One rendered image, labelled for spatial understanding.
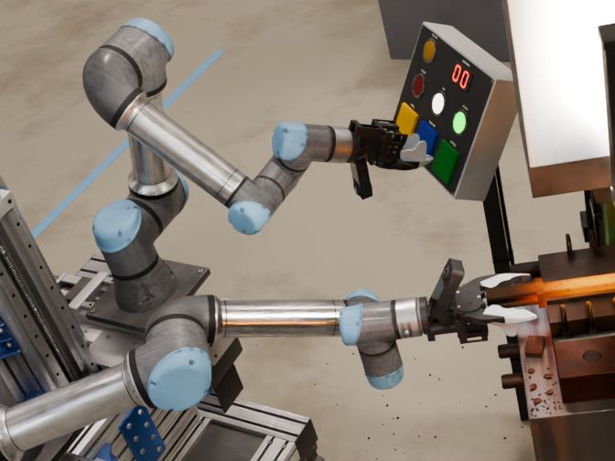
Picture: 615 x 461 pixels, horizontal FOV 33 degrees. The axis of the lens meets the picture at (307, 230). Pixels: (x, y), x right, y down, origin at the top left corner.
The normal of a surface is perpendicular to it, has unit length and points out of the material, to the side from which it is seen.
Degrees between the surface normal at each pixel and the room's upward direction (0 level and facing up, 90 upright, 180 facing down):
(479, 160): 90
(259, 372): 0
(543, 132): 90
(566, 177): 90
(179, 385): 89
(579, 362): 0
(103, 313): 0
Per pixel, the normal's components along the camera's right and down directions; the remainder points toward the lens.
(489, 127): 0.36, 0.50
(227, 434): -0.24, -0.77
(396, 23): -0.43, 0.63
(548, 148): -0.06, 0.62
